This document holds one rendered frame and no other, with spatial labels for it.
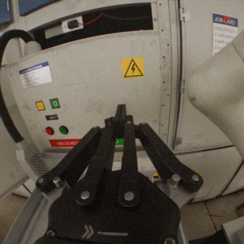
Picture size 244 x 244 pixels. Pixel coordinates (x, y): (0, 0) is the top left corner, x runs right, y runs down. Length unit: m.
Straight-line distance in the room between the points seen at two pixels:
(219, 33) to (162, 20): 0.26
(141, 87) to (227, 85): 0.20
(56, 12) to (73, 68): 0.37
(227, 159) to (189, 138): 0.45
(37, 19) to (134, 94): 0.58
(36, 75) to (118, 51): 0.25
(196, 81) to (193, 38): 0.33
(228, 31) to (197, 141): 0.58
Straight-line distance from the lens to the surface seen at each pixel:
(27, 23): 0.75
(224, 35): 0.68
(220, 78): 0.26
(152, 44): 0.32
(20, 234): 0.62
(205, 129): 0.73
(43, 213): 0.62
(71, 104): 0.36
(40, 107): 0.43
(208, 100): 0.28
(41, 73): 0.39
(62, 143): 0.46
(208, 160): 0.93
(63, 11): 0.64
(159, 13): 0.58
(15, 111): 0.69
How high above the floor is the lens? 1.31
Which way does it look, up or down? 26 degrees down
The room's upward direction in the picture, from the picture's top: 7 degrees counter-clockwise
